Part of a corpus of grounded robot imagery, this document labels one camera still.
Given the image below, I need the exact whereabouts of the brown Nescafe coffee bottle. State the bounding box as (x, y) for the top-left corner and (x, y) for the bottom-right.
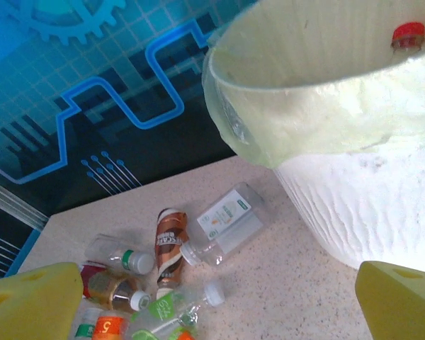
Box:
(154, 208), (189, 301)

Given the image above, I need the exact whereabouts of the clear bottle green neck band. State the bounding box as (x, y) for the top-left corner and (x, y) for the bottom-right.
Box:
(84, 233), (156, 276)

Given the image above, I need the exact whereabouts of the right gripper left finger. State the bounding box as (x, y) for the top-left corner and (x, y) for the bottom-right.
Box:
(0, 261), (84, 340)

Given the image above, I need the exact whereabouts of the square clear bottle white label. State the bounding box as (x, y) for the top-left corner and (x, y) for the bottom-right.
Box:
(179, 181), (266, 267)

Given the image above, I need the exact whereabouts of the aluminium frame post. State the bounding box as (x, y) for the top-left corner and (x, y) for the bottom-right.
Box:
(0, 176), (52, 231)

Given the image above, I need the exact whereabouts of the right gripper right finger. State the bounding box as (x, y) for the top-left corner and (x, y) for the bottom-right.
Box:
(356, 261), (425, 340)

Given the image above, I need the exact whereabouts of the clear bottle green label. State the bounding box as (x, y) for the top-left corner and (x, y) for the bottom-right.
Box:
(129, 279), (227, 334)
(130, 328), (159, 340)

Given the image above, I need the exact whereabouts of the amber bottle red gold label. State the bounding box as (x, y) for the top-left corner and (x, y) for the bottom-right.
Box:
(78, 261), (152, 315)

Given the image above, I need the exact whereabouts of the white ribbed plastic bin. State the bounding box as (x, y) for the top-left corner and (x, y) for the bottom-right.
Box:
(274, 143), (425, 276)

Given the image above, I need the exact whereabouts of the Coca-Cola bottle red cap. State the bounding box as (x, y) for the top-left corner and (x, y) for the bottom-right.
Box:
(390, 21), (425, 54)

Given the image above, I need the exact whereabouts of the cream plastic bucket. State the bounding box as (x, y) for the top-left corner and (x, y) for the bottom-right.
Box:
(200, 0), (425, 169)

